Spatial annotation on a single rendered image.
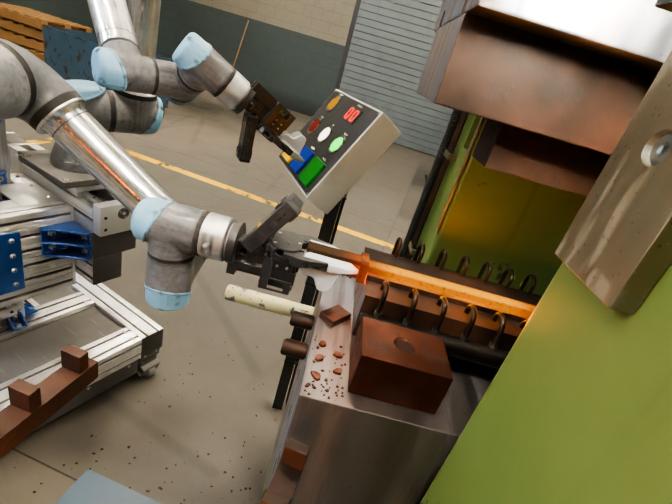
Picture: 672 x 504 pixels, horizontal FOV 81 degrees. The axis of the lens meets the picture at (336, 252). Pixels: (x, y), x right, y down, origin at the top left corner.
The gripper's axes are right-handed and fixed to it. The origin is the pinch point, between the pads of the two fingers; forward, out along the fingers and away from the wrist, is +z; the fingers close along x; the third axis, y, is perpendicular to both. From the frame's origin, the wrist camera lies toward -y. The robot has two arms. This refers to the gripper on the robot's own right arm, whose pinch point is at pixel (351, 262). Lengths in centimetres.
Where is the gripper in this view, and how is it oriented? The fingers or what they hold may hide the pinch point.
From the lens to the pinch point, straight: 65.0
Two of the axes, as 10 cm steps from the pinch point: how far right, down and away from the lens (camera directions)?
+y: -2.6, 8.6, 4.3
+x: -0.8, 4.3, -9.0
